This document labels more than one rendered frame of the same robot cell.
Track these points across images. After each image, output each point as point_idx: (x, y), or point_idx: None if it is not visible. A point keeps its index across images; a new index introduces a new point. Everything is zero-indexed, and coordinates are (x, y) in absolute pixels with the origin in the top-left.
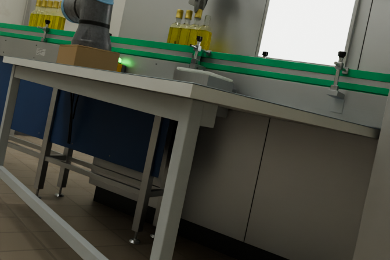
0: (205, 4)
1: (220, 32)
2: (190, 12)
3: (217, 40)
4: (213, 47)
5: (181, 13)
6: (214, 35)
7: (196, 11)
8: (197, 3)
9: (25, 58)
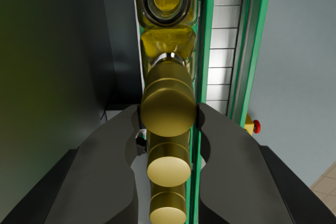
0: (70, 161)
1: None
2: (183, 149)
3: None
4: (63, 5)
5: (176, 188)
6: (33, 20)
7: (202, 102)
8: (247, 132)
9: (335, 160)
